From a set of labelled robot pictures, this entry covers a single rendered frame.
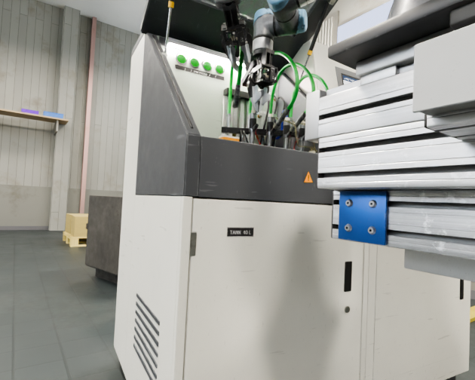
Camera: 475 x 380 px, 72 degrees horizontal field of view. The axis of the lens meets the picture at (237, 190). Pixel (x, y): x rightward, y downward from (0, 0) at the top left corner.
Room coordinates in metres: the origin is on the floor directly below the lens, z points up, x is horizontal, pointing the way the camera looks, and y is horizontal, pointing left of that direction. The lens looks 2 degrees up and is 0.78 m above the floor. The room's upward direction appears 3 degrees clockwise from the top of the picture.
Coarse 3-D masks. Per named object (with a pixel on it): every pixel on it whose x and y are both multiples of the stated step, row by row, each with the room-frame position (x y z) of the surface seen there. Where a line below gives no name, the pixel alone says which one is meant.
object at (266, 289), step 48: (192, 240) 0.83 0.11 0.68; (240, 240) 0.90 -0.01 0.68; (288, 240) 0.98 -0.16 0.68; (336, 240) 1.08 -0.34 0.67; (192, 288) 0.83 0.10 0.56; (240, 288) 0.90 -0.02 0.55; (288, 288) 0.98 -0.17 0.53; (336, 288) 1.08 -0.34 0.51; (192, 336) 0.84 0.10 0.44; (240, 336) 0.90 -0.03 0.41; (288, 336) 0.99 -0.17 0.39; (336, 336) 1.08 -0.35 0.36
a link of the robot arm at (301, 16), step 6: (300, 12) 1.08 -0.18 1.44; (294, 18) 1.06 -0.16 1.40; (300, 18) 1.08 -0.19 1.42; (306, 18) 1.11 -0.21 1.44; (276, 24) 1.12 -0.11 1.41; (282, 24) 1.08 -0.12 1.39; (288, 24) 1.07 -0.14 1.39; (294, 24) 1.09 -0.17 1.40; (300, 24) 1.09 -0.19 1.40; (306, 24) 1.12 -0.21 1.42; (276, 30) 1.13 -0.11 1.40; (282, 30) 1.12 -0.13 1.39; (288, 30) 1.11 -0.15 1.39; (294, 30) 1.11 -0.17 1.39; (300, 30) 1.11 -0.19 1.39; (276, 36) 1.16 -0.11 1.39
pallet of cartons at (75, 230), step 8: (72, 216) 5.03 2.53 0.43; (80, 216) 4.87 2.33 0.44; (72, 224) 4.98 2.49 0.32; (80, 224) 4.87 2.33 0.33; (64, 232) 5.38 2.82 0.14; (72, 232) 4.94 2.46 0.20; (80, 232) 4.88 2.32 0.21; (64, 240) 5.38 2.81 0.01; (72, 240) 4.82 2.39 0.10; (80, 240) 5.52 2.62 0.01
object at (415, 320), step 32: (320, 64) 1.46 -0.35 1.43; (384, 256) 1.19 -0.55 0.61; (384, 288) 1.19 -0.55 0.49; (416, 288) 1.29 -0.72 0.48; (448, 288) 1.40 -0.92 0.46; (384, 320) 1.20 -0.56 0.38; (416, 320) 1.29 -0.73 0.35; (448, 320) 1.40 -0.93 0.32; (384, 352) 1.20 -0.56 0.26; (416, 352) 1.30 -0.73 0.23; (448, 352) 1.41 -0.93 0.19
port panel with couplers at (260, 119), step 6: (270, 90) 1.58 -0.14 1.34; (276, 90) 1.60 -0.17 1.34; (270, 96) 1.54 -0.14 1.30; (276, 96) 1.60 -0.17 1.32; (264, 108) 1.56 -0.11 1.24; (258, 114) 1.55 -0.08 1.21; (264, 114) 1.57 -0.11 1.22; (276, 114) 1.60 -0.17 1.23; (258, 120) 1.55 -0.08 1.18; (264, 120) 1.57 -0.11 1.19; (276, 120) 1.58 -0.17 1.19; (258, 138) 1.54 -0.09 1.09; (258, 144) 1.55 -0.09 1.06
